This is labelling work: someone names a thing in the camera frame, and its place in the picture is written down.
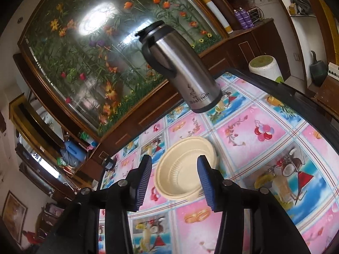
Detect blue thermos flask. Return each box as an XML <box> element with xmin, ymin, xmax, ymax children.
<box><xmin>64</xmin><ymin>141</ymin><xmax>87</xmax><ymax>162</ymax></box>

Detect colourful patterned tablecloth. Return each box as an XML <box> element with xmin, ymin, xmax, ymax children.
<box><xmin>101</xmin><ymin>73</ymin><xmax>338</xmax><ymax>253</ymax></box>

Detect white green trash bin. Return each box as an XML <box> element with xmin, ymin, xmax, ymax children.
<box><xmin>249</xmin><ymin>55</ymin><xmax>284</xmax><ymax>83</ymax></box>

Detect floral glass partition panel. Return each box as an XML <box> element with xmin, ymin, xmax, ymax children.
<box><xmin>19</xmin><ymin>0</ymin><xmax>222</xmax><ymax>137</ymax></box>

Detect small beige plastic bowl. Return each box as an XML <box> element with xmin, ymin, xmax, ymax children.
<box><xmin>154</xmin><ymin>137</ymin><xmax>218</xmax><ymax>201</ymax></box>

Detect stainless steel thermos jug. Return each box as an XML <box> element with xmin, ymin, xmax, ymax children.
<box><xmin>135</xmin><ymin>21</ymin><xmax>222</xmax><ymax>113</ymax></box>

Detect purple bottles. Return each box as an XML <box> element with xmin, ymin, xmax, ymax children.
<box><xmin>234</xmin><ymin>7</ymin><xmax>254</xmax><ymax>29</ymax></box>

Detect small black jar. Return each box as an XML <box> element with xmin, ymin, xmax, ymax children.
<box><xmin>103</xmin><ymin>157</ymin><xmax>117</xmax><ymax>170</ymax></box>

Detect framed wall picture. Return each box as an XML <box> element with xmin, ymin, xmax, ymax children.
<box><xmin>2</xmin><ymin>191</ymin><xmax>28</xmax><ymax>245</ymax></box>

